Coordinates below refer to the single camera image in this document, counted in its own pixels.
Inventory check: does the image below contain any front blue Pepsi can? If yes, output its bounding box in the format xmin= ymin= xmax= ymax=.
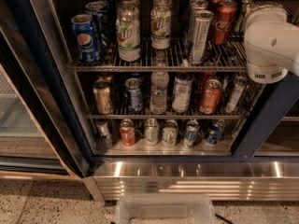
xmin=71 ymin=14 xmax=101 ymax=63

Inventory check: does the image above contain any clear water bottle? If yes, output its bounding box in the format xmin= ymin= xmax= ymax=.
xmin=149 ymin=49 xmax=170 ymax=116

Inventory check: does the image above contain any white can bottom shelf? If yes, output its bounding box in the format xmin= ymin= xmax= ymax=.
xmin=144 ymin=119 xmax=159 ymax=146

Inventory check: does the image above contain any front red Coca-Cola can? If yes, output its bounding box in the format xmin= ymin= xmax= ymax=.
xmin=210 ymin=0 xmax=237 ymax=45

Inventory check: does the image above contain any front right 7UP can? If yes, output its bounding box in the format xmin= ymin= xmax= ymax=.
xmin=150 ymin=5 xmax=172 ymax=49

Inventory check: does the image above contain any blue Pepsi can bottom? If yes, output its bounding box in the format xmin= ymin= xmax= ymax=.
xmin=205 ymin=119 xmax=225 ymax=145

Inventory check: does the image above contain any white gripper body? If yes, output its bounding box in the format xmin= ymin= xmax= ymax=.
xmin=243 ymin=4 xmax=287 ymax=31

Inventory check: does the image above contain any white 7UP can bottom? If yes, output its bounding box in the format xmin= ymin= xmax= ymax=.
xmin=162 ymin=119 xmax=178 ymax=147

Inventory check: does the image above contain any front left 7UP can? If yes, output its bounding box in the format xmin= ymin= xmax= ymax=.
xmin=116 ymin=2 xmax=140 ymax=62

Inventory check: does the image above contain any red can shelf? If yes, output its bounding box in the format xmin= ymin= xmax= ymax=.
xmin=120 ymin=119 xmax=135 ymax=147
xmin=199 ymin=79 xmax=222 ymax=115

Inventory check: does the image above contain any red can middle shelf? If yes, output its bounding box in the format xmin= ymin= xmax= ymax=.
xmin=199 ymin=79 xmax=222 ymax=115

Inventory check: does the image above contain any open glass fridge door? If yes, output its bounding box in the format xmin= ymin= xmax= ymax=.
xmin=0 ymin=0 xmax=92 ymax=179

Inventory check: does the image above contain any silver slim can middle shelf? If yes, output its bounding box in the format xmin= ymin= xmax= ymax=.
xmin=225 ymin=76 xmax=249 ymax=113

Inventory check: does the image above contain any top wire shelf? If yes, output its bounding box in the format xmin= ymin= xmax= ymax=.
xmin=68 ymin=0 xmax=299 ymax=73

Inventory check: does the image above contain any clear plastic bin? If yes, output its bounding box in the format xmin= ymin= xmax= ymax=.
xmin=115 ymin=193 xmax=215 ymax=224

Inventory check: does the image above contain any labelled dark bottle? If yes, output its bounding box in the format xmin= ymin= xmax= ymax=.
xmin=172 ymin=72 xmax=193 ymax=113

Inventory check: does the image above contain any silver blue can bottom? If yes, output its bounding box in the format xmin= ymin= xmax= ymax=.
xmin=183 ymin=119 xmax=200 ymax=148

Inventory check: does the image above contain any front silver slim can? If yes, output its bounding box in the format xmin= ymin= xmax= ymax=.
xmin=188 ymin=10 xmax=214 ymax=65

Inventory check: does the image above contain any silver can bottom left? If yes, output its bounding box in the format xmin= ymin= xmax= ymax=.
xmin=95 ymin=119 xmax=113 ymax=147

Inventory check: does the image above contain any stainless steel fridge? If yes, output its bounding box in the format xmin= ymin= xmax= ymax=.
xmin=24 ymin=0 xmax=299 ymax=203

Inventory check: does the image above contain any red can bottom shelf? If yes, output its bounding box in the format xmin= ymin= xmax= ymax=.
xmin=120 ymin=119 xmax=135 ymax=147

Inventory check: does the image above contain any wire shelf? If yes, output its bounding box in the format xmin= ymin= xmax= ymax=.
xmin=68 ymin=0 xmax=299 ymax=73
xmin=87 ymin=107 xmax=249 ymax=119

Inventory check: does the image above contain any blue can middle shelf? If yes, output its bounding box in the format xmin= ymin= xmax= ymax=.
xmin=125 ymin=77 xmax=143 ymax=113

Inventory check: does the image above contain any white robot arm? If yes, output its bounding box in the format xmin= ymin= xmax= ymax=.
xmin=243 ymin=5 xmax=299 ymax=84

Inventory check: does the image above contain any middle wire shelf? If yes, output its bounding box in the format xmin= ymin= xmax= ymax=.
xmin=87 ymin=107 xmax=249 ymax=119

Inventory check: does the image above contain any front green can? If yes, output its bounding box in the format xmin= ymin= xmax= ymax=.
xmin=234 ymin=0 xmax=253 ymax=33

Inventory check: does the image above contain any gold can middle shelf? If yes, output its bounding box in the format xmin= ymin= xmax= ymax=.
xmin=93 ymin=80 xmax=113 ymax=115

